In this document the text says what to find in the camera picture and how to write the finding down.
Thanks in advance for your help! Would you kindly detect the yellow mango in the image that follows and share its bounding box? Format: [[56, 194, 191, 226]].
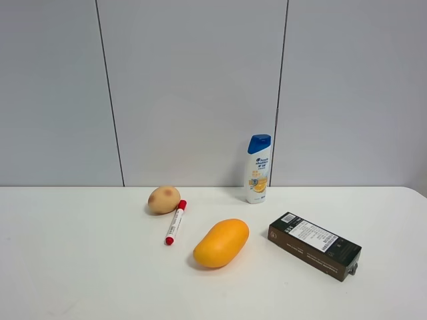
[[193, 219, 250, 269]]

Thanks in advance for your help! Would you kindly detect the white and blue shampoo bottle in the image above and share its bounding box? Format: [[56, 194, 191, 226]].
[[244, 134, 272, 204]]

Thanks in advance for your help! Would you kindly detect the brown potato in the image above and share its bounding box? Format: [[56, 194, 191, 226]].
[[147, 186, 181, 215]]

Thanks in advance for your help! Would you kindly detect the red and white marker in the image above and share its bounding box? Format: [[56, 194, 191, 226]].
[[164, 200, 187, 246]]

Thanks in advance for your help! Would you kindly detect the black coffee box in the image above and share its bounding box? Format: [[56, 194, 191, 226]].
[[268, 212, 362, 282]]

